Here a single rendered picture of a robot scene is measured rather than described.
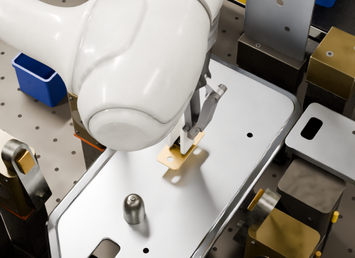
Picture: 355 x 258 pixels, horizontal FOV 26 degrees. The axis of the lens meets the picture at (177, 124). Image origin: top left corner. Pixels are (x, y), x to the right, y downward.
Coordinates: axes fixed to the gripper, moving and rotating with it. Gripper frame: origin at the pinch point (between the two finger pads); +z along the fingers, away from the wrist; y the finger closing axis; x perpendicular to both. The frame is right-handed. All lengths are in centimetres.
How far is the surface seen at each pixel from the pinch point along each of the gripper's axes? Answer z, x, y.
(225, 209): 6.9, -4.3, 10.7
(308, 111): 6.5, 18.1, 12.5
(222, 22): 36, 51, -22
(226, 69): 6.5, 18.4, -2.9
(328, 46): 0.5, 27.1, 10.6
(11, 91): 37, 10, -49
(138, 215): 4.2, -13.3, 1.4
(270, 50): 6.5, 26.0, 1.1
